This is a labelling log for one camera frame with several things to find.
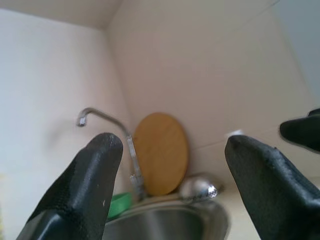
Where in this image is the round wooden cutting board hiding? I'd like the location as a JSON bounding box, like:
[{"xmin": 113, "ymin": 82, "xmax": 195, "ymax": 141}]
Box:
[{"xmin": 133, "ymin": 112, "xmax": 190, "ymax": 197}]

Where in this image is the green plastic bowl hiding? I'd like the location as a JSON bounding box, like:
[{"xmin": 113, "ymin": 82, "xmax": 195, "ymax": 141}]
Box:
[{"xmin": 106, "ymin": 191, "xmax": 133, "ymax": 219}]

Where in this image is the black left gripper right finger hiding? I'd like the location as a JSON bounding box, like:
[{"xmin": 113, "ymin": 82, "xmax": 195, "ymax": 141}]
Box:
[{"xmin": 223, "ymin": 135, "xmax": 320, "ymax": 240}]

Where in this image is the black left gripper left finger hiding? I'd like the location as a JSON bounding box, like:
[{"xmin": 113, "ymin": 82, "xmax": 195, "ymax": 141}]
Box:
[{"xmin": 16, "ymin": 132, "xmax": 124, "ymax": 240}]

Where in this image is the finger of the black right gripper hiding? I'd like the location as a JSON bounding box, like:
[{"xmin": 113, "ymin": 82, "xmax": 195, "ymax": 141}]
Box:
[{"xmin": 278, "ymin": 107, "xmax": 320, "ymax": 154}]

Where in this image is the curved steel tap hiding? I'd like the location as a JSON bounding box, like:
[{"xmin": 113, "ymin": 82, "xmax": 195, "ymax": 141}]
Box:
[{"xmin": 76, "ymin": 107, "xmax": 146, "ymax": 200}]

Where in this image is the stainless steel double sink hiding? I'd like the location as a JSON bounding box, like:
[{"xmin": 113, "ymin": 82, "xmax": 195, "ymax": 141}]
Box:
[{"xmin": 103, "ymin": 193, "xmax": 230, "ymax": 240}]

